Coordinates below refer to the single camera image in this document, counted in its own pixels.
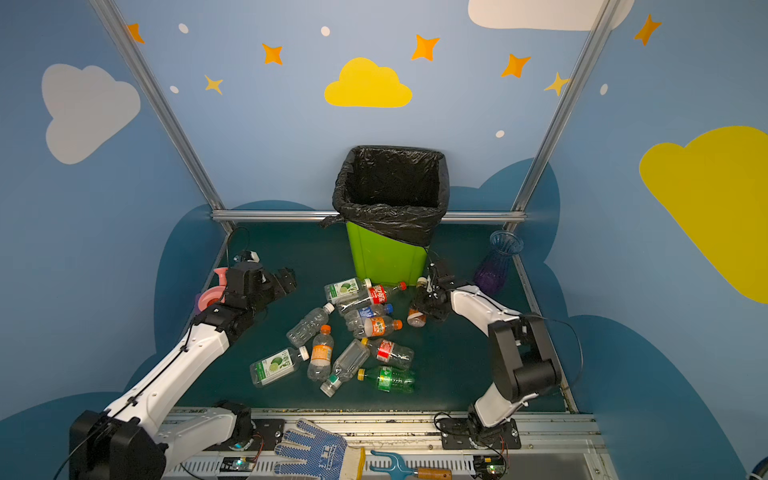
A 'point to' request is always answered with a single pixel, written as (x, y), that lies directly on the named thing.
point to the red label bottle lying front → (389, 352)
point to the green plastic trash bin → (385, 261)
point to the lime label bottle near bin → (350, 291)
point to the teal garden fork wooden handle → (401, 472)
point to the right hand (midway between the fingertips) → (417, 302)
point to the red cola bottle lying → (380, 294)
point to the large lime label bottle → (276, 365)
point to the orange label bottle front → (321, 358)
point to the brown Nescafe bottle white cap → (417, 314)
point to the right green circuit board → (488, 465)
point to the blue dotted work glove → (328, 457)
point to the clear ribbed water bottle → (310, 325)
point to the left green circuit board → (238, 464)
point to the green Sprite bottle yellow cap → (389, 379)
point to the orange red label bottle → (379, 326)
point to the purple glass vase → (492, 275)
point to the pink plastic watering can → (214, 292)
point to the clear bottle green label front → (348, 363)
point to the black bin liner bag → (393, 190)
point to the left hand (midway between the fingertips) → (285, 277)
